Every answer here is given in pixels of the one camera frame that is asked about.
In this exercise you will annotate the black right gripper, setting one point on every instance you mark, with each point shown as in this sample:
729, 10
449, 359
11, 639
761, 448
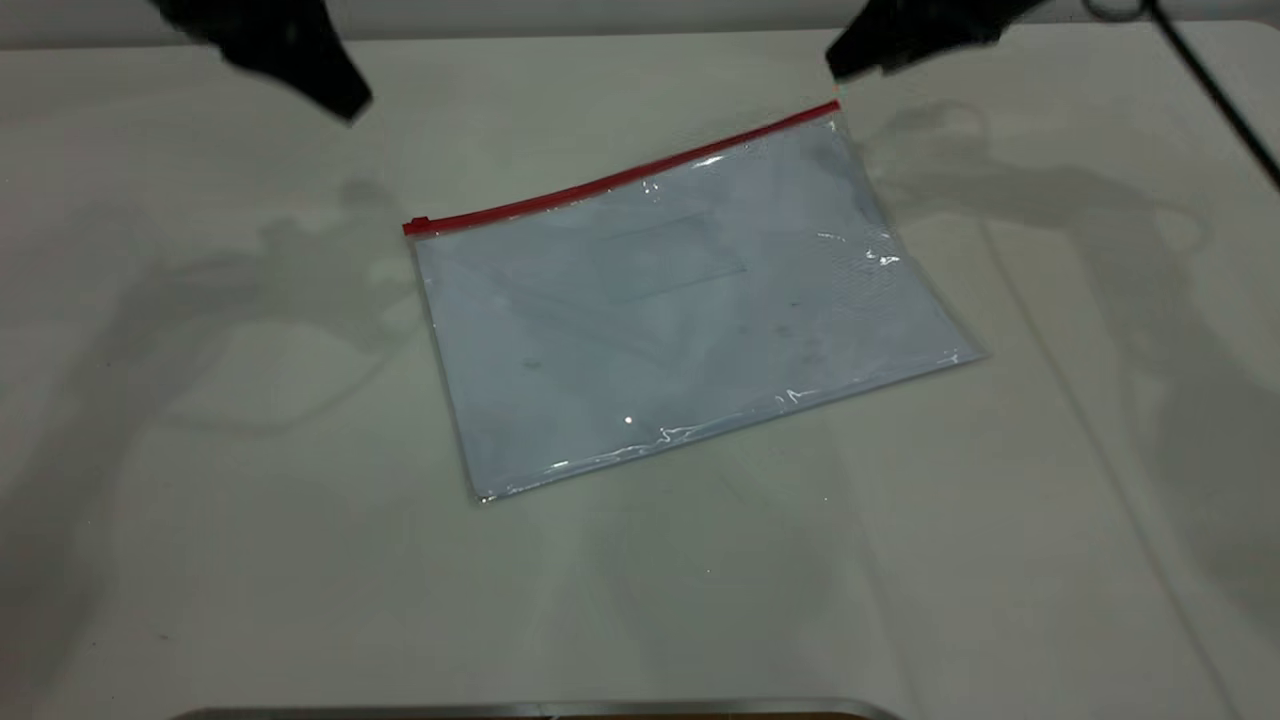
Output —
950, 20

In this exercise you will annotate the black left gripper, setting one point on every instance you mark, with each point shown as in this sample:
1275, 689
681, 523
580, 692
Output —
250, 20

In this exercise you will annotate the red zipper slider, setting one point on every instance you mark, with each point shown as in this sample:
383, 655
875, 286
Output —
417, 225

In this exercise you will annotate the clear zipper bag red strip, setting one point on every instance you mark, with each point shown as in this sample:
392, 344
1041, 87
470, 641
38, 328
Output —
680, 320

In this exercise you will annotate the white paper sheets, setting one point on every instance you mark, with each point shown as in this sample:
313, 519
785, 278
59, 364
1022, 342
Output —
650, 330

